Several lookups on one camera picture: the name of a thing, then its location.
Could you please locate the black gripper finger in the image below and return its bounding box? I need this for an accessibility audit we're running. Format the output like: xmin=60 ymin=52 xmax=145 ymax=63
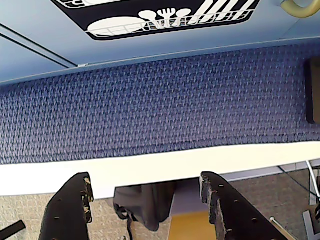
xmin=199 ymin=171 xmax=286 ymax=240
xmin=41 ymin=171 xmax=95 ymax=240

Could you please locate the silver metal bolt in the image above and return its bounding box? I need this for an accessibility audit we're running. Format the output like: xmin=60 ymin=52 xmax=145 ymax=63
xmin=269 ymin=217 xmax=290 ymax=240

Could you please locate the yellow wooden panel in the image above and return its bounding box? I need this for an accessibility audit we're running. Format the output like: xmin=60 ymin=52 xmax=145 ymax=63
xmin=167 ymin=210 xmax=210 ymax=240

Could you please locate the grey metal desk leg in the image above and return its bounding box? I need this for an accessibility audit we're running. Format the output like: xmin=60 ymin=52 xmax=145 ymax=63
xmin=301 ymin=194 xmax=320 ymax=240

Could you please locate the black hanging jacket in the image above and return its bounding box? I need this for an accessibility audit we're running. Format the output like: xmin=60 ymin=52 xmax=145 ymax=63
xmin=112 ymin=181 xmax=176 ymax=240

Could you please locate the blue toy kitchen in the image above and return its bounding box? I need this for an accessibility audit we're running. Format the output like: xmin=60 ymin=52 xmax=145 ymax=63
xmin=0 ymin=0 xmax=320 ymax=85

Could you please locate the black strap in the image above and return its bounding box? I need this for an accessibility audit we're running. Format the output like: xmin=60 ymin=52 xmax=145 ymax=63
xmin=0 ymin=220 xmax=27 ymax=236

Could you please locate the thin black floor cable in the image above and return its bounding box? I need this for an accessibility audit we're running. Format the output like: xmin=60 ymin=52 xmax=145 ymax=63
xmin=276 ymin=164 xmax=320 ymax=200

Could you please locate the black flat base plate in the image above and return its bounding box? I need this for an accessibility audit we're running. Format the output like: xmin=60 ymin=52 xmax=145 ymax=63
xmin=303 ymin=57 xmax=320 ymax=125

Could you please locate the gold curved dishwasher handle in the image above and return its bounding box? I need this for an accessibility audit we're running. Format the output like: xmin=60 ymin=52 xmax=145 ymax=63
xmin=279 ymin=0 xmax=320 ymax=19

